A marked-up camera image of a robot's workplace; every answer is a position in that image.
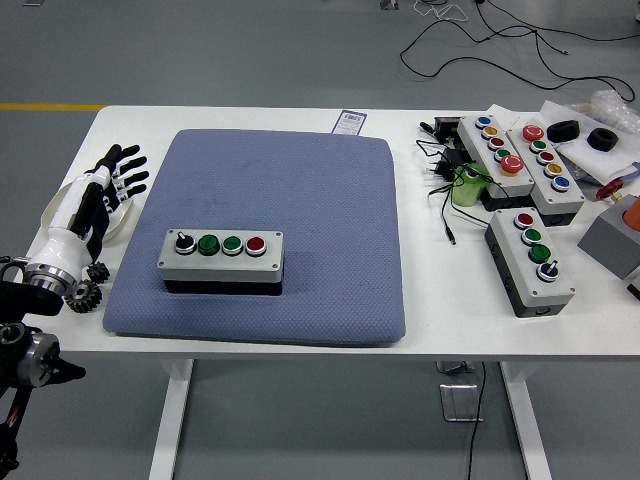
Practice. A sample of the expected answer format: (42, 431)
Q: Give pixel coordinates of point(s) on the blue-grey padded mat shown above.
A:
(310, 200)

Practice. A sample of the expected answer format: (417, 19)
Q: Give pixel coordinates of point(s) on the metal floor plate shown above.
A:
(457, 402)

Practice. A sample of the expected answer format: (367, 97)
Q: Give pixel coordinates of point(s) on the white box with black edge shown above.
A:
(636, 287)

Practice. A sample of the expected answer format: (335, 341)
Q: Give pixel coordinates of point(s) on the black adapter block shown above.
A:
(457, 156)

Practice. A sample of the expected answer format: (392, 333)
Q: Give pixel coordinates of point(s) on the purple-edged label card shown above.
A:
(350, 121)

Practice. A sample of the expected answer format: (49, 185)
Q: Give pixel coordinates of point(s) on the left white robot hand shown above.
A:
(62, 240)

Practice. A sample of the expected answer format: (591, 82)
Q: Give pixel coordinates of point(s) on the grey four-button control box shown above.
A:
(550, 290)
(220, 265)

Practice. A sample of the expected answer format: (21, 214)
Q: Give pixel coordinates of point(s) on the white foam sheet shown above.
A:
(595, 160)

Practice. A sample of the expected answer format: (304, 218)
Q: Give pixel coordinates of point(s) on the black probe stick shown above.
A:
(426, 126)

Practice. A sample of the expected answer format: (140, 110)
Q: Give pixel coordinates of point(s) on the small black bevel gear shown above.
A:
(98, 272)

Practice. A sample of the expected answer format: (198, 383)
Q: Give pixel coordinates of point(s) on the grey block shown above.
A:
(610, 240)

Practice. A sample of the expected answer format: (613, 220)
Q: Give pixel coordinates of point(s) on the black electronic module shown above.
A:
(447, 125)

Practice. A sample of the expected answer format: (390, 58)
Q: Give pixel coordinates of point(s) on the five-button box with mushroom button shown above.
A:
(480, 150)

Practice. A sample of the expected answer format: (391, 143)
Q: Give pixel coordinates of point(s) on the large black bevel gear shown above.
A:
(85, 297)

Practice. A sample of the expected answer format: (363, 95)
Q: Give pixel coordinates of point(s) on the clear bubble wrap bag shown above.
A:
(612, 107)

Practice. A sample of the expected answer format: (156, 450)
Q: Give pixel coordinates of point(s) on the white table leg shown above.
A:
(527, 425)
(167, 425)

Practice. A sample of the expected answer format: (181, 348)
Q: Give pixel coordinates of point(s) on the orange cylinder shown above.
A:
(634, 212)

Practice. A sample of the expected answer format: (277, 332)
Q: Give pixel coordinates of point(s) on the white packet with blue stripe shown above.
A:
(630, 172)

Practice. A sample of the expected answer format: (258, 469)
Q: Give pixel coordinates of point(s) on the five-button box with red stop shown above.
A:
(550, 197)

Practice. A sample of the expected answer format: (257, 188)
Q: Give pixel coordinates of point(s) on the beige shallow dish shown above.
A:
(125, 222)

